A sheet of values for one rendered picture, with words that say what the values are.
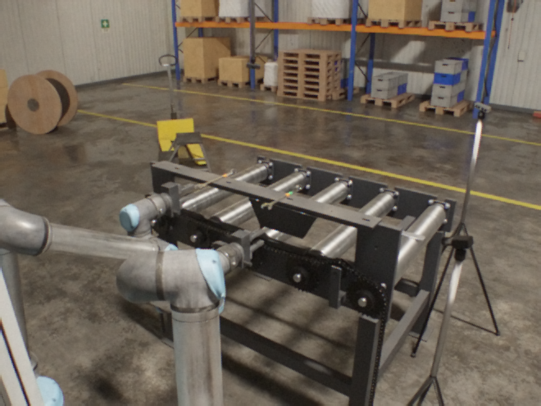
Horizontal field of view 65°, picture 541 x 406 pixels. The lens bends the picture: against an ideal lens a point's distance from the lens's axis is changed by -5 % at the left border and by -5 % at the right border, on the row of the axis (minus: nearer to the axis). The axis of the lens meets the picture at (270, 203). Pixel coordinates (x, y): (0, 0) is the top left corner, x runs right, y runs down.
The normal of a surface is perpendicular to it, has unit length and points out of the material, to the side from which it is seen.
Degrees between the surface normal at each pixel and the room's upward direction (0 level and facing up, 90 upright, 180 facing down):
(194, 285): 76
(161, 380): 0
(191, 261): 28
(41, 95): 90
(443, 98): 90
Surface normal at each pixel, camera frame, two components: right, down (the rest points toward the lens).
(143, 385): 0.00, -0.91
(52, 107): -0.11, 0.40
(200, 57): -0.58, 0.33
